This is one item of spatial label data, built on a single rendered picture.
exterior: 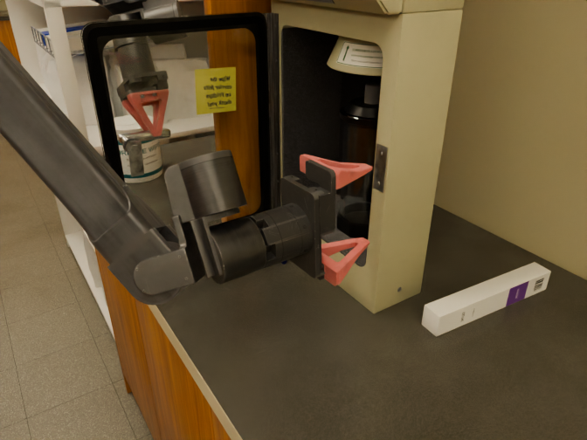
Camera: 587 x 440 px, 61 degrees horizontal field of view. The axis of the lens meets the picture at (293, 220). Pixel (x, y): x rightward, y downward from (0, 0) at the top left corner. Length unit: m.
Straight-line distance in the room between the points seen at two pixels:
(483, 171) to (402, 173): 0.45
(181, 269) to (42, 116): 0.20
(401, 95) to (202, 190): 0.33
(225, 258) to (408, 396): 0.37
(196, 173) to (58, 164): 0.13
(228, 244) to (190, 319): 0.39
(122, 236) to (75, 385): 1.72
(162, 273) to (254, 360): 0.32
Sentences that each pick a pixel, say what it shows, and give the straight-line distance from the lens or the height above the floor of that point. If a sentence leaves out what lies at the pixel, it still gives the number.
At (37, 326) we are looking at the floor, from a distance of 2.55.
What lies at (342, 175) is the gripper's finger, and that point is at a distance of 0.51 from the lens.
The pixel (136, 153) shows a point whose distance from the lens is 0.84.
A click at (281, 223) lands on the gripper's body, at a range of 0.50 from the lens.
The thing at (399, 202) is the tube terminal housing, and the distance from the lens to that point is 0.77.
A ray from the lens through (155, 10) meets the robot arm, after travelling 0.92.
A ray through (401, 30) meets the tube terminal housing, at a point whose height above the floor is 1.39.
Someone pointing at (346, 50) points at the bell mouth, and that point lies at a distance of 0.80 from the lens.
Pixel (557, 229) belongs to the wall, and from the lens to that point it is 1.11.
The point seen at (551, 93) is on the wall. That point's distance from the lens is 1.06.
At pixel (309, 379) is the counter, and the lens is 0.74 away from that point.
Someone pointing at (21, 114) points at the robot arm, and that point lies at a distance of 0.55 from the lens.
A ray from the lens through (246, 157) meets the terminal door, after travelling 0.95.
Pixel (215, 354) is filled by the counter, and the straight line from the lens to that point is 0.79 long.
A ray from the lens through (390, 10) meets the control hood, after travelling 0.66.
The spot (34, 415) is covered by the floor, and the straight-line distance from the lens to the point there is 2.15.
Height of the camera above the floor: 1.48
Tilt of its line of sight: 28 degrees down
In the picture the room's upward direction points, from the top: straight up
